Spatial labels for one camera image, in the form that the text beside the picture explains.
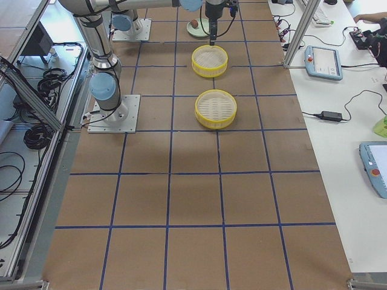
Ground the coiled black cable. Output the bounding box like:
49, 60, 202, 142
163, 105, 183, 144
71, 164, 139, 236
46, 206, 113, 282
37, 68, 75, 107
23, 124, 51, 152

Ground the black electronics board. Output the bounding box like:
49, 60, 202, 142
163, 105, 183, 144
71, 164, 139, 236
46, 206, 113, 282
350, 29, 374, 50

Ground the person hand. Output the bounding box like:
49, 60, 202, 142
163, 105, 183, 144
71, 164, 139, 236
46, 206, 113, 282
353, 13, 380, 24

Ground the brown bun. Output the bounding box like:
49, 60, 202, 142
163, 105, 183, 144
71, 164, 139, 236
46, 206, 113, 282
190, 19, 198, 28

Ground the light green plate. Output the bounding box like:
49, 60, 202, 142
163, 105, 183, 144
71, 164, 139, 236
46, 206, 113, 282
186, 18, 209, 37

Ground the coiled black cable upper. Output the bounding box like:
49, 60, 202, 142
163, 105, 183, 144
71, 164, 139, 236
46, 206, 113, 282
37, 68, 75, 107

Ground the black power adapter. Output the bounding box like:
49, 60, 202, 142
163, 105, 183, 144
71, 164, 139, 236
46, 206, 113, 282
319, 111, 343, 122

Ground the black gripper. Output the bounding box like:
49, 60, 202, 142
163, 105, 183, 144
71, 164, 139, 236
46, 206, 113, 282
205, 0, 226, 46

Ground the coiled black cable lower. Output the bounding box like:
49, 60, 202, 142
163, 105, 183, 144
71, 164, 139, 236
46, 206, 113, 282
23, 124, 51, 152

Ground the yellow bamboo steamer far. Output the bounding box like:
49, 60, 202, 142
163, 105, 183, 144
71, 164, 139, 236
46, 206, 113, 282
191, 45, 229, 78

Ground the aluminium frame post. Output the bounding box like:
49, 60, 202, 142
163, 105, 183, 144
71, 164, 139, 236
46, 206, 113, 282
283, 0, 319, 68

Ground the teach pendant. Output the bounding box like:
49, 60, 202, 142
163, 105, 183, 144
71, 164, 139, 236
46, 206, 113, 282
304, 45, 343, 81
359, 141, 386, 199

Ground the yellow bamboo steamer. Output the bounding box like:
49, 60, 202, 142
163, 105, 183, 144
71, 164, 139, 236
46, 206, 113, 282
194, 89, 238, 130
191, 45, 229, 78

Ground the yellow bamboo steamer near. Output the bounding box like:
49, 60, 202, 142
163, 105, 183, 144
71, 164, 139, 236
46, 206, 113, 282
194, 89, 238, 130

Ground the green plastic object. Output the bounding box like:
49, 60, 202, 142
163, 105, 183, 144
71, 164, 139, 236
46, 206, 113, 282
372, 116, 387, 138

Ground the teach pendant upper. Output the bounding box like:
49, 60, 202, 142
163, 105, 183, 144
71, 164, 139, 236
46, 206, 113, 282
304, 45, 343, 81

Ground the teach pendant lower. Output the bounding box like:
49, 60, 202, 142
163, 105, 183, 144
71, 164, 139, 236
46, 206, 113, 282
359, 141, 386, 199

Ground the white keyboard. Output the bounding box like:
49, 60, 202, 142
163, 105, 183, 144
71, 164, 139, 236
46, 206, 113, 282
299, 0, 334, 27

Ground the aluminium frame rail left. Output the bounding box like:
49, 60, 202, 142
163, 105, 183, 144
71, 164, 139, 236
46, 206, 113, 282
1, 56, 64, 132

